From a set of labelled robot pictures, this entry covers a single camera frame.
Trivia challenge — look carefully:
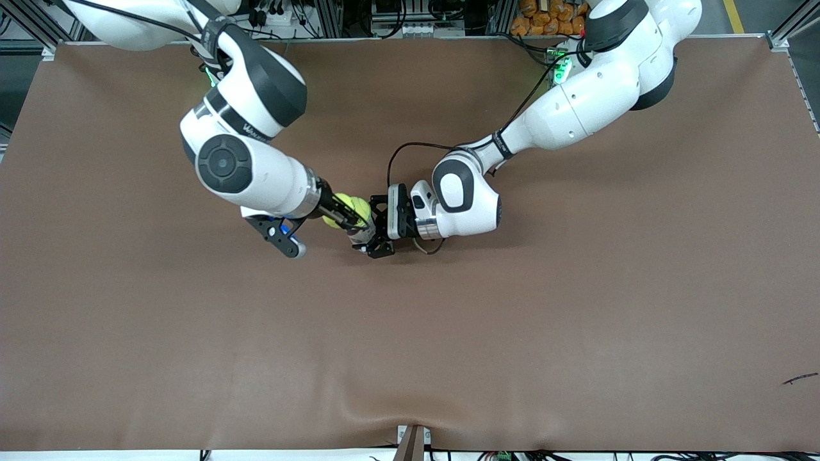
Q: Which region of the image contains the plain yellow tennis ball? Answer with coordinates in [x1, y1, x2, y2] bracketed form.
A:
[322, 193, 372, 230]

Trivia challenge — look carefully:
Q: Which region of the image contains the blue white tennis ball can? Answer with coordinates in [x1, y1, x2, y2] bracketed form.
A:
[348, 221, 380, 249]

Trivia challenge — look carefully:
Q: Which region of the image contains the white terminal strip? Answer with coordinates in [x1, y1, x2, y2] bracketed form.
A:
[400, 22, 465, 38]

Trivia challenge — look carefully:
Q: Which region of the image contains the white power strip with plugs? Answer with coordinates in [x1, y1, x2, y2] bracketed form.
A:
[247, 0, 302, 29]

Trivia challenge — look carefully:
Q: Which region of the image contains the pile of orange objects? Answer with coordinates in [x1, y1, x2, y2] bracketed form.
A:
[511, 0, 590, 37]

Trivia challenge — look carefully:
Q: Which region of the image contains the yellow floor tape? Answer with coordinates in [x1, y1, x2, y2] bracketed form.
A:
[724, 0, 748, 34]

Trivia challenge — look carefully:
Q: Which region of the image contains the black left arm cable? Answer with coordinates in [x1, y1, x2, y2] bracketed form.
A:
[386, 38, 580, 190]

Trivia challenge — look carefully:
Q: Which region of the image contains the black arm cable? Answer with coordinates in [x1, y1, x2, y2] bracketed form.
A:
[386, 38, 580, 190]
[77, 0, 222, 71]

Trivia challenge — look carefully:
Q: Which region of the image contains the table edge clamp bracket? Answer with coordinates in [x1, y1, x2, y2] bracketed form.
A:
[396, 424, 432, 461]

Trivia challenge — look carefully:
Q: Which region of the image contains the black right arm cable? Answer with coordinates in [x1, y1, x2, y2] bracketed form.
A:
[77, 0, 222, 71]

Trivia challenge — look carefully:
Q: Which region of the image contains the aluminium frame post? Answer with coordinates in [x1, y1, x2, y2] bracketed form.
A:
[0, 0, 97, 55]
[766, 0, 820, 53]

